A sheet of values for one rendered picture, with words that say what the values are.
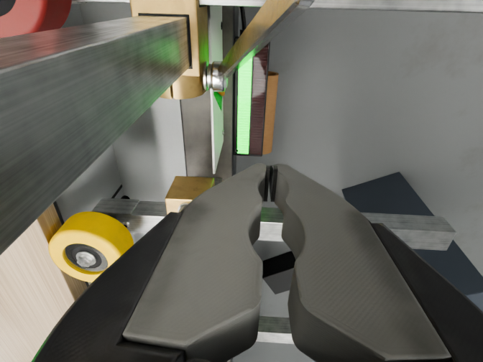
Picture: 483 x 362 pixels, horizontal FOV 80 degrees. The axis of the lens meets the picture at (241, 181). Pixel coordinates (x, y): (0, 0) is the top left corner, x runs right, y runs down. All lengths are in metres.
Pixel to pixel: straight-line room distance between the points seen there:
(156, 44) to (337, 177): 1.22
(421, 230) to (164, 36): 0.34
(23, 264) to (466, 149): 1.46
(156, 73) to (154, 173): 0.45
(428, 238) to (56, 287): 0.45
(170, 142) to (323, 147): 0.82
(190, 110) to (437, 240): 0.36
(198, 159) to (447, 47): 1.02
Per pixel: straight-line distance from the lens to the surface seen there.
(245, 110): 0.44
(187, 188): 0.35
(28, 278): 0.44
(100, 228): 0.34
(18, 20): 0.26
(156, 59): 0.17
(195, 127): 0.46
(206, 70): 0.27
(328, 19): 1.14
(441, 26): 1.27
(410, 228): 0.40
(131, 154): 0.61
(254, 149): 0.46
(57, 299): 0.45
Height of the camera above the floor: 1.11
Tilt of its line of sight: 57 degrees down
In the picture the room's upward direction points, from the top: 174 degrees counter-clockwise
